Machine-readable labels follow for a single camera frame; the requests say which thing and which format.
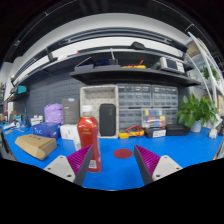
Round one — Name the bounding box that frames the green potted plant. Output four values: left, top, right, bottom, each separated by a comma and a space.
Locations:
175, 93, 219, 133

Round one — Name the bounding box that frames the grey small-parts drawer cabinet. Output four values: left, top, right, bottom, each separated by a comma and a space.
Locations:
151, 84, 180, 109
117, 83, 153, 109
118, 107, 179, 132

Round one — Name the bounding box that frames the white cardboard box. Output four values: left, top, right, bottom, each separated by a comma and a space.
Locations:
59, 124, 81, 141

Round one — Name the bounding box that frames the white wire shelf rack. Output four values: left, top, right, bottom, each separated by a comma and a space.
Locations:
186, 31, 224, 98

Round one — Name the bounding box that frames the black box with white label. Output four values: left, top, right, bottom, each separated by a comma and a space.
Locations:
143, 126, 167, 139

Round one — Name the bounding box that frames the red drink bottle white cap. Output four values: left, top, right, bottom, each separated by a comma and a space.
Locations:
77, 104, 103, 174

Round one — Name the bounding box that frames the dark wall shelf unit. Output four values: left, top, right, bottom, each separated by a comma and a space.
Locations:
9, 26, 203, 101

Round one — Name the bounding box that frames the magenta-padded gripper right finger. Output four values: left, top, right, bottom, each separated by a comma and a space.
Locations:
133, 144, 184, 186

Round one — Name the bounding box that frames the black flat case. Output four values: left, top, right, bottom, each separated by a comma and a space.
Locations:
165, 123, 191, 136

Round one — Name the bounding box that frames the clear organizer with coloured parts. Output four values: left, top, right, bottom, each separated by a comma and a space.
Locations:
141, 108, 167, 129

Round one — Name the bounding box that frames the dark grey upright box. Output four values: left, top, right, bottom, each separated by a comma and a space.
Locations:
62, 97, 81, 126

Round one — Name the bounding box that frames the purple plastic bag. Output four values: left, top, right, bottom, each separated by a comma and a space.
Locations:
43, 103, 64, 125

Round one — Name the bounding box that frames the blue cardboard box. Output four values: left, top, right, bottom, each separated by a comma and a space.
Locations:
32, 122, 62, 140

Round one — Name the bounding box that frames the beige dotted pegboard tray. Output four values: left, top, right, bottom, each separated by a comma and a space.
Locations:
79, 84, 120, 139

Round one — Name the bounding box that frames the flat round red coaster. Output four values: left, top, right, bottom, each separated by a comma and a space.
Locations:
113, 148, 134, 160

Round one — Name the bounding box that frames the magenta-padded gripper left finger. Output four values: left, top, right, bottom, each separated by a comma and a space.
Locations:
43, 144, 95, 187

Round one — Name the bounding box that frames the brown cardboard box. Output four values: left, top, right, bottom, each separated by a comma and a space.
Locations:
14, 133, 58, 161

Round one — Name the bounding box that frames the small white box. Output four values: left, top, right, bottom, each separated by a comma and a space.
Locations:
30, 115, 44, 126

